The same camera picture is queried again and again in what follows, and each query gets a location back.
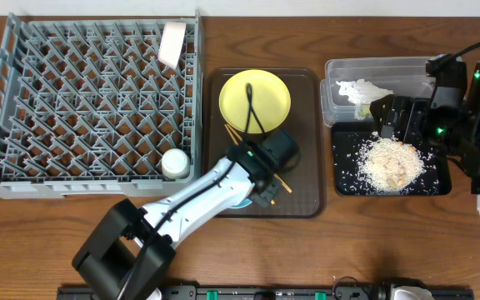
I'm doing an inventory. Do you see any light blue bowl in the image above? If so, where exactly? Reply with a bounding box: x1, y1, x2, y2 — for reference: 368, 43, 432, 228
230, 198, 252, 209

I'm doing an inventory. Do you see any white green cup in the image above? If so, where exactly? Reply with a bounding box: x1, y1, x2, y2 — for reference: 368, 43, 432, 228
161, 148, 190, 180

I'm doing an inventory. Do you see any pink bowl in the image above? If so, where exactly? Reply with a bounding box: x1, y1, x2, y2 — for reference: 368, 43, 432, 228
157, 22, 186, 69

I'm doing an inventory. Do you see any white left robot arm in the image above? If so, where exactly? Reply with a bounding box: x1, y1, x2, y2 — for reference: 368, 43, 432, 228
72, 142, 297, 299

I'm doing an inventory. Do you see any rice food waste pile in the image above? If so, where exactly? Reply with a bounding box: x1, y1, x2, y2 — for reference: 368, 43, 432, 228
361, 137, 424, 192

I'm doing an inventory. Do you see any crumpled white paper waste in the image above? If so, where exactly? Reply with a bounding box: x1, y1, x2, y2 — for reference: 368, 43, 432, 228
336, 79, 393, 120

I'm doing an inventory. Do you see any grey plastic dishwasher rack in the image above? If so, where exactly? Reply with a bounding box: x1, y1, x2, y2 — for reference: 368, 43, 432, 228
0, 14, 204, 199

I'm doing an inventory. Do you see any wooden chopstick right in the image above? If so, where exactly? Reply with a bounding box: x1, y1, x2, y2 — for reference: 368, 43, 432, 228
224, 124, 293, 193

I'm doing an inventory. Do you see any wooden chopstick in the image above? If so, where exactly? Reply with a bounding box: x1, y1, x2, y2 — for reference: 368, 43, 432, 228
224, 124, 293, 193
224, 124, 253, 209

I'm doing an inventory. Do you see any wooden chopstick left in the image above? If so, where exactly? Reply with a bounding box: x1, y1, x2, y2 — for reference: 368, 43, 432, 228
224, 124, 253, 209

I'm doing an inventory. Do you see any brown serving tray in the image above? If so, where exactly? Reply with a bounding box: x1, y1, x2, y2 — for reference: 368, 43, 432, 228
202, 68, 326, 218

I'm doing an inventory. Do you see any yellow plate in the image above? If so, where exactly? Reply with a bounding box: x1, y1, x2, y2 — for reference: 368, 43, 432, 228
218, 69, 291, 133

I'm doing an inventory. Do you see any black tray bin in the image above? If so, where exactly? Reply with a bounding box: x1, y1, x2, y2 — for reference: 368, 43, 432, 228
331, 122, 452, 196

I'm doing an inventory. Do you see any clear plastic bin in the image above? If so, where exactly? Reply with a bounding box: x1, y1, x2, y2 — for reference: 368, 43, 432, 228
320, 57, 435, 127

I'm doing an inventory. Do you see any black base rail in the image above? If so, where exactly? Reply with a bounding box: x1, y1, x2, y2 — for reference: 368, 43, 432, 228
56, 277, 474, 300

